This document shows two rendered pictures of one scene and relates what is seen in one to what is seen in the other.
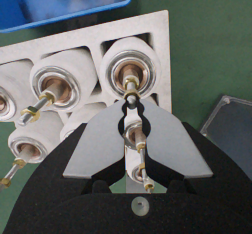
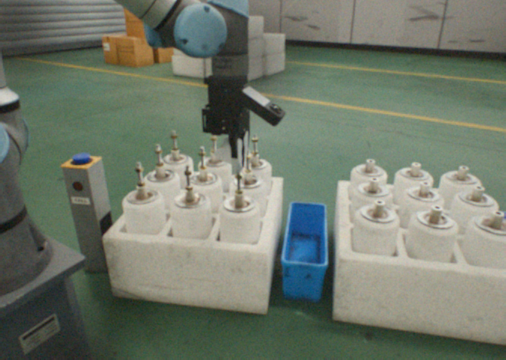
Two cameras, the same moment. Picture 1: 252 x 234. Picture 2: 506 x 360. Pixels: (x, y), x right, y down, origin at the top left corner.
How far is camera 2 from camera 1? 79 cm
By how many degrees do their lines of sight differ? 59
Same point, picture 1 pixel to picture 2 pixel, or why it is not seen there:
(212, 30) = not seen: outside the picture
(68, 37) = (272, 212)
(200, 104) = (114, 350)
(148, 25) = (262, 242)
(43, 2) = (306, 248)
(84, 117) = (219, 190)
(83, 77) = (248, 192)
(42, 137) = (219, 169)
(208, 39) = not seen: outside the picture
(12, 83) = (260, 174)
